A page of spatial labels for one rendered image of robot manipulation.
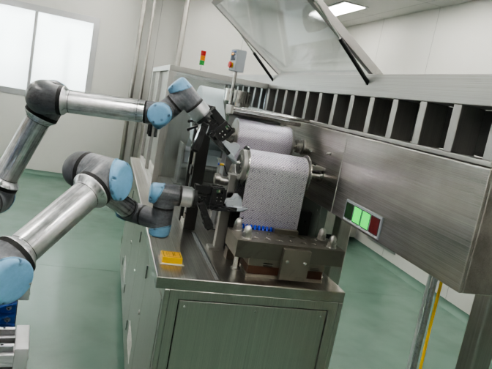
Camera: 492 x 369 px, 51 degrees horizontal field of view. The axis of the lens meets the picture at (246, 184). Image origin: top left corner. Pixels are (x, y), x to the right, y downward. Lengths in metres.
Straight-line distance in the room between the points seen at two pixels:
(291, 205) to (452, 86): 0.80
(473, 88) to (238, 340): 1.07
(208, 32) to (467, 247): 6.49
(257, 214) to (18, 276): 0.94
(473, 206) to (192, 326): 0.96
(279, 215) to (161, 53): 5.62
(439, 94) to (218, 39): 6.19
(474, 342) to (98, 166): 1.12
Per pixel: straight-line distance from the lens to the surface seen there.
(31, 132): 1.94
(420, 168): 1.50
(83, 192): 1.47
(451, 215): 1.37
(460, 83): 1.45
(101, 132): 7.42
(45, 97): 1.78
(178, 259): 1.80
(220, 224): 2.01
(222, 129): 1.87
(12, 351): 1.51
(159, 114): 1.70
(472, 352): 1.55
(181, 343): 1.79
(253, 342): 1.85
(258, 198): 1.94
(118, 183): 1.51
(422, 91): 1.58
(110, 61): 7.38
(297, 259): 1.81
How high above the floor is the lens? 1.49
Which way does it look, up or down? 9 degrees down
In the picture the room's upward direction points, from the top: 11 degrees clockwise
